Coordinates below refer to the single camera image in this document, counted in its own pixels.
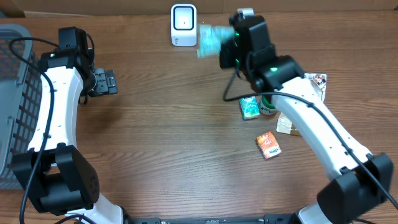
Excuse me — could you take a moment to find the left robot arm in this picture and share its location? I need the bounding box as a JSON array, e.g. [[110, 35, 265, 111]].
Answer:
[[11, 27, 132, 223]]

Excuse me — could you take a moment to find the teal tissue pack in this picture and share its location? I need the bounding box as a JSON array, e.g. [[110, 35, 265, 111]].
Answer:
[[239, 96, 260, 120]]

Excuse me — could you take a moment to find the brown snack bag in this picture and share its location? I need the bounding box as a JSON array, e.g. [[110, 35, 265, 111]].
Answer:
[[276, 73, 327, 136]]

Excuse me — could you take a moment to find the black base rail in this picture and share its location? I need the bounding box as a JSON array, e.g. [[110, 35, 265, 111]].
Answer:
[[129, 214, 301, 224]]

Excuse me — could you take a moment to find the orange tissue pack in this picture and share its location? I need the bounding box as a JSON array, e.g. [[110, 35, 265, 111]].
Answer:
[[256, 131, 281, 159]]

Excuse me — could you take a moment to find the teal wipes packet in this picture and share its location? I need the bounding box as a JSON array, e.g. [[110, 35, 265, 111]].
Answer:
[[197, 24, 235, 58]]

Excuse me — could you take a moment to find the white barcode scanner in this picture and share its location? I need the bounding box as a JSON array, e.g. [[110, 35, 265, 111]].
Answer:
[[170, 4, 198, 47]]

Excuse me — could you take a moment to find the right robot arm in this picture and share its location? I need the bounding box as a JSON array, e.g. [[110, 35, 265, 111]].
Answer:
[[220, 9, 394, 223]]

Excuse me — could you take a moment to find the grey plastic mesh basket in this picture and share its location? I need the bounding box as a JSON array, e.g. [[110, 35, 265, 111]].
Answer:
[[1, 24, 42, 189]]

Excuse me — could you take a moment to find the green lid jar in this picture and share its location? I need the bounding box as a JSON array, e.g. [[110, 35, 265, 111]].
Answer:
[[259, 96, 277, 115]]

